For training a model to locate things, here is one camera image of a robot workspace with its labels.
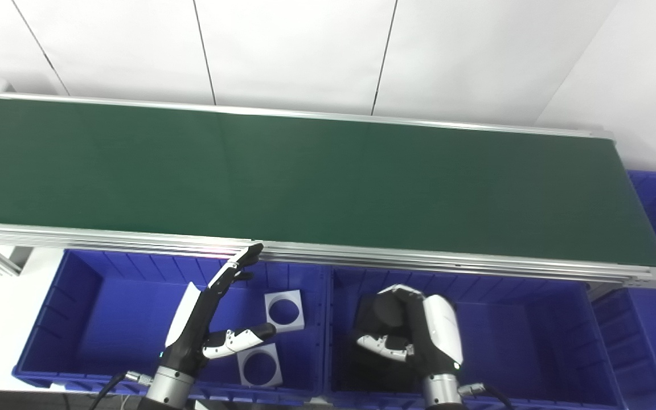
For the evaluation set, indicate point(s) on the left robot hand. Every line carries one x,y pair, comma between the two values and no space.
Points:
197,330

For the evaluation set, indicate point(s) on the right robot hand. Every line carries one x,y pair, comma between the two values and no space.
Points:
436,336

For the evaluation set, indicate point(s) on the black cylinder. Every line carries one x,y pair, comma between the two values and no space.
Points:
388,316
379,373

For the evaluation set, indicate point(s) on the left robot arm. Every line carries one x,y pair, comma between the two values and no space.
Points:
168,390

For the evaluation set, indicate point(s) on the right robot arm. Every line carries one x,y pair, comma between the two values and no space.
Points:
443,394

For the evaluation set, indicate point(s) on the green conveyor belt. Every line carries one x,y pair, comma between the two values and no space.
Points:
333,188

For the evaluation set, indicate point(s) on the white square plate with hole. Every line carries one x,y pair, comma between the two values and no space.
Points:
274,324
244,380

